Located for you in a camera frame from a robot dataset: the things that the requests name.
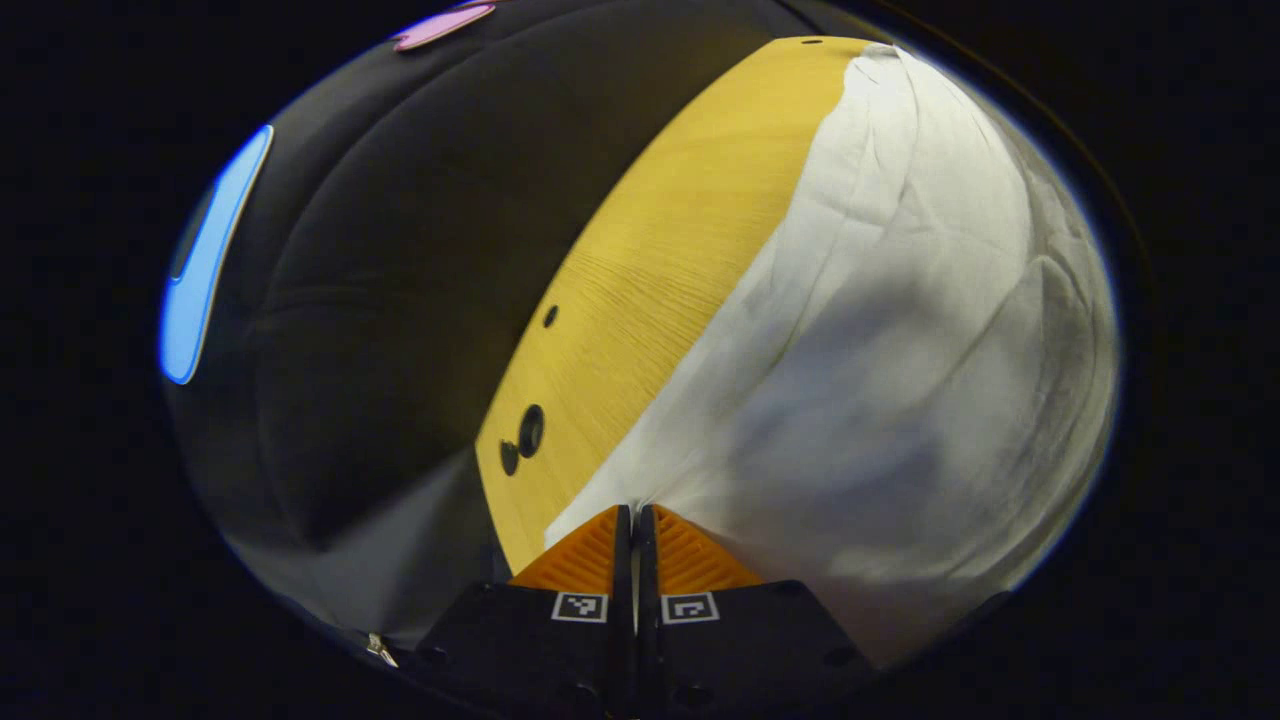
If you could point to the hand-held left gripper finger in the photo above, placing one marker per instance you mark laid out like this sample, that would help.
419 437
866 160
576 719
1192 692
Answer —
624 600
648 600

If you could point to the white jeans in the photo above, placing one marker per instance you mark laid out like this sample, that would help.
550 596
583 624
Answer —
900 350

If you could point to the black backdrop cloth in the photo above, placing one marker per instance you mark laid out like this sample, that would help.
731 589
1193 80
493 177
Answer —
400 300

